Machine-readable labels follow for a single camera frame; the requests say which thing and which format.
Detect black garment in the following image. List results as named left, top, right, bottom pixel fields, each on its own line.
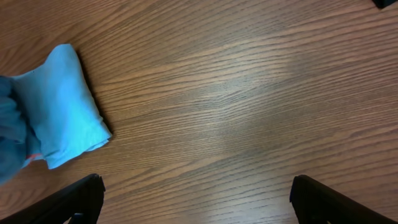
left=372, top=0, right=397, bottom=9

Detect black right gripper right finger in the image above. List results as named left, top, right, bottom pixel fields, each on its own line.
left=289, top=175, right=397, bottom=224

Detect light blue printed t-shirt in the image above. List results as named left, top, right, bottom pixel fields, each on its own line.
left=1, top=44, right=112, bottom=183

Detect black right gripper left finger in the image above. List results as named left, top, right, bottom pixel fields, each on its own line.
left=1, top=174, right=106, bottom=224

